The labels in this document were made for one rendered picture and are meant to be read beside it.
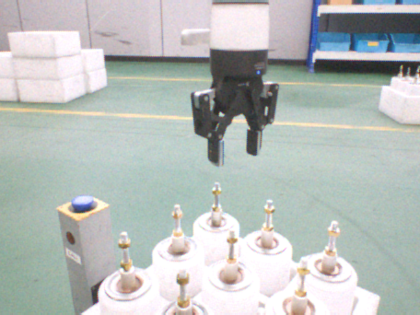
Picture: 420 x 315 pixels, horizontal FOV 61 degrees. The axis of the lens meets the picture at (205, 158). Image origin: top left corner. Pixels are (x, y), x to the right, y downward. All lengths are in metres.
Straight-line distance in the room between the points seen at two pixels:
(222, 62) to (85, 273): 0.48
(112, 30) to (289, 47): 2.73
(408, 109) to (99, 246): 2.27
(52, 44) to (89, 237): 2.51
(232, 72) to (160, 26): 5.39
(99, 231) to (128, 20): 5.40
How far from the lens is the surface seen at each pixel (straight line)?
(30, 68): 3.26
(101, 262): 0.76
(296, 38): 5.55
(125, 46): 6.05
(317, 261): 0.68
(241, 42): 0.45
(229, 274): 0.61
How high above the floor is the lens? 0.65
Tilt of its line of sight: 21 degrees down
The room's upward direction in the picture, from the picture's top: straight up
